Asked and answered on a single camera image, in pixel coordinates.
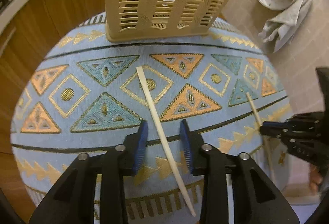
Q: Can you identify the thin wooden chopstick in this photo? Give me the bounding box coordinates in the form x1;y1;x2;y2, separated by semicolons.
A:
245;92;276;184

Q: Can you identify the long white chopstick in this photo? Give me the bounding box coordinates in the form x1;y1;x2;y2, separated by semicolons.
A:
136;67;196;217

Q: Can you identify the grey dish cloth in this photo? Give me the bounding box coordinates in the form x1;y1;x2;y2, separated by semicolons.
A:
258;0;313;54

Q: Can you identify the blue patterned woven mat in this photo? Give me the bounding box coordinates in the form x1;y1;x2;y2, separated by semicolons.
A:
11;14;292;223

